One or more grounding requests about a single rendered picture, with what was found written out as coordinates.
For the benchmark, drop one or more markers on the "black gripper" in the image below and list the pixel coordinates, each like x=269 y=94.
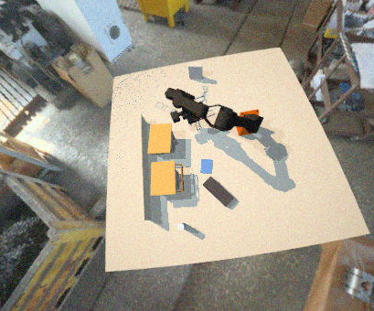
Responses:
x=175 y=115

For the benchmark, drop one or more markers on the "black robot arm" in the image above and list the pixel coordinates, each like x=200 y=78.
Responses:
x=225 y=120

